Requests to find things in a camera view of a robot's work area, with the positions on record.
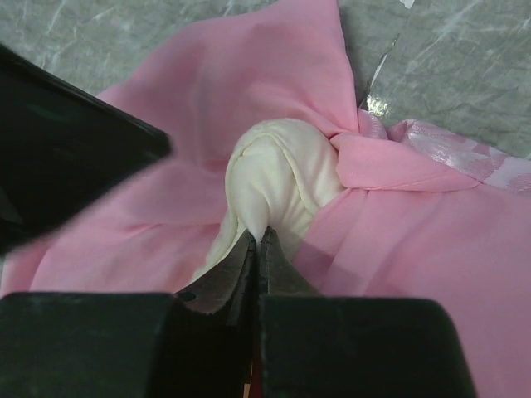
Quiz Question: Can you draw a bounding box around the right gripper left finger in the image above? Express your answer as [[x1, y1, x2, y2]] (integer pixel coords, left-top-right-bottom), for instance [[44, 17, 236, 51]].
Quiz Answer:
[[1, 233, 256, 397]]

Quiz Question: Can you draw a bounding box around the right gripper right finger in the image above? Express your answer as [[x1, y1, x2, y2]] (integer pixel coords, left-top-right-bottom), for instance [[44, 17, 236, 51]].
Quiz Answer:
[[257, 228, 476, 397]]

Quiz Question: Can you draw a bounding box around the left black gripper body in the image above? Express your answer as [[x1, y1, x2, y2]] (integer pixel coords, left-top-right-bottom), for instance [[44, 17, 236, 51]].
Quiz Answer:
[[1, 46, 172, 254]]

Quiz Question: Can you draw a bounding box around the pink pillowcase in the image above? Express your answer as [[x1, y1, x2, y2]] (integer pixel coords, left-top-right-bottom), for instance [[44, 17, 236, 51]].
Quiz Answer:
[[1, 1, 530, 397]]

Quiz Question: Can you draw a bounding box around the cream pillow with bear print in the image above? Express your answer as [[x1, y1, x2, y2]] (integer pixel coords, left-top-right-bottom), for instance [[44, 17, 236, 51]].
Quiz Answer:
[[193, 119, 345, 279]]

